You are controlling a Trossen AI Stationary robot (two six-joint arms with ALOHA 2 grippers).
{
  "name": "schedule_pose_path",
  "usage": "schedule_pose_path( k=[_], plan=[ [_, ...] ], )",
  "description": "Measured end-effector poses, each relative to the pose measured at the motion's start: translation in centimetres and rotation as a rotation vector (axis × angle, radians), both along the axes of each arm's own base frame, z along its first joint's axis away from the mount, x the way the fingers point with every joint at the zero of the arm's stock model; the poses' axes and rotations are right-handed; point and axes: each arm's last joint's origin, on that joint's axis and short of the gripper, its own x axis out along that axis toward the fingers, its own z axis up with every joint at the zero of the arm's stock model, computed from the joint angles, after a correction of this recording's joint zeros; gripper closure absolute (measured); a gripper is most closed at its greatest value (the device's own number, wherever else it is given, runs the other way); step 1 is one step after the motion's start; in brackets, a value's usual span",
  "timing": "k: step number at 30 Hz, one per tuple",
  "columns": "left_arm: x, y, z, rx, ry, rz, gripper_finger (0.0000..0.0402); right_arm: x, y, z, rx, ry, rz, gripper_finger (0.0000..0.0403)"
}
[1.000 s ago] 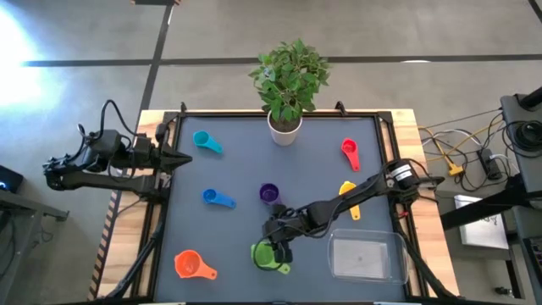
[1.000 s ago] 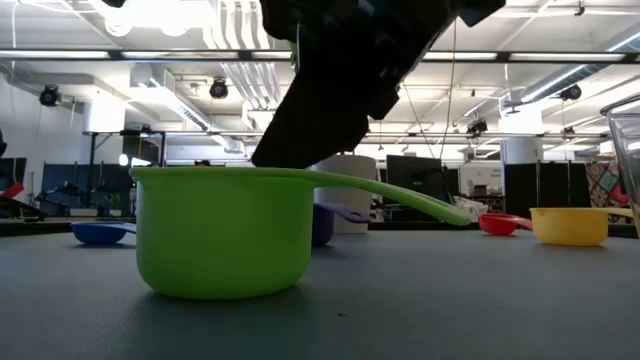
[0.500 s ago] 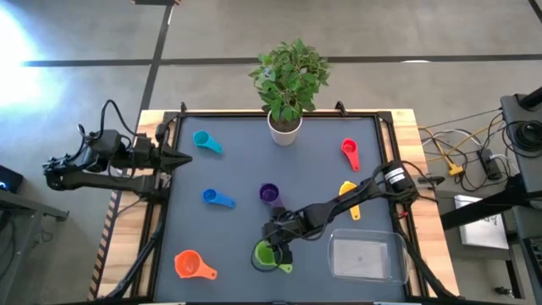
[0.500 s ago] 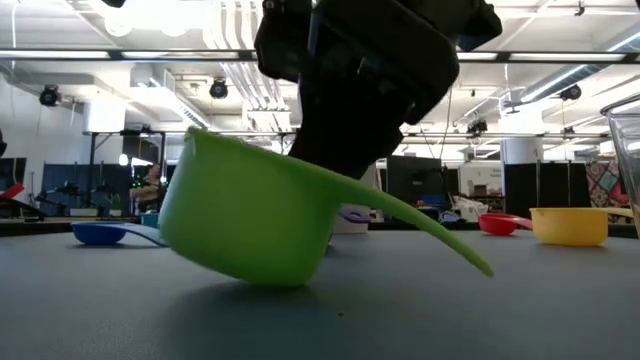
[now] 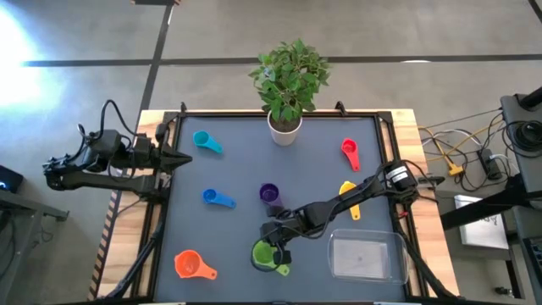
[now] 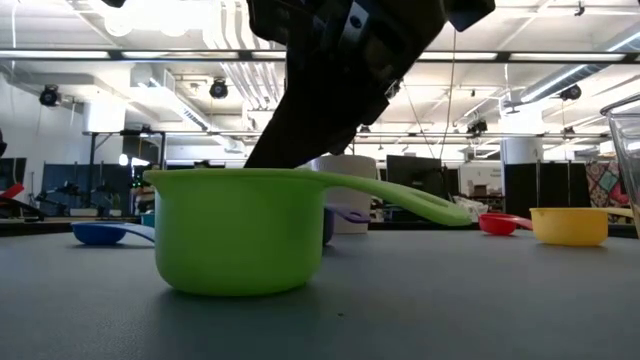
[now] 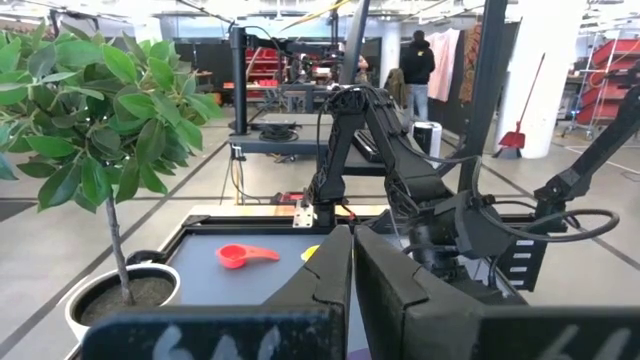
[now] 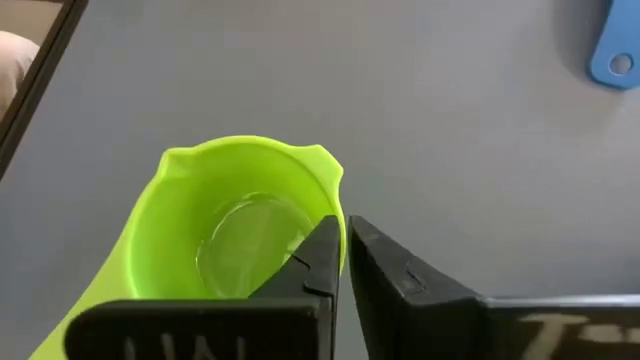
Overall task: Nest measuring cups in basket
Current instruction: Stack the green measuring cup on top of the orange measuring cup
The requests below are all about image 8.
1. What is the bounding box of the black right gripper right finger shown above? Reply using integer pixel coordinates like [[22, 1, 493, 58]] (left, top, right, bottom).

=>
[[347, 214, 640, 360]]

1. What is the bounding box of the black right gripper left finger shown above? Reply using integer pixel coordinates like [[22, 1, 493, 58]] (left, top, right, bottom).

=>
[[64, 214, 342, 360]]

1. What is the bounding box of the lime green measuring cup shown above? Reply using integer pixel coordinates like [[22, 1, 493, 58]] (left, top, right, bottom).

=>
[[29, 134, 347, 360]]

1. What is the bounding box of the blue measuring cup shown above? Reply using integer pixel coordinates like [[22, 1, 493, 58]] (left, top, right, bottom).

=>
[[588, 0, 640, 91]]

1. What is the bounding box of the person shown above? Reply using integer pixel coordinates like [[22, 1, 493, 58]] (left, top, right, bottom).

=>
[[0, 29, 41, 121]]

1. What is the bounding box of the black table frame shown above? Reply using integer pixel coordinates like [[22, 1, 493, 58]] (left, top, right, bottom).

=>
[[0, 0, 90, 181]]

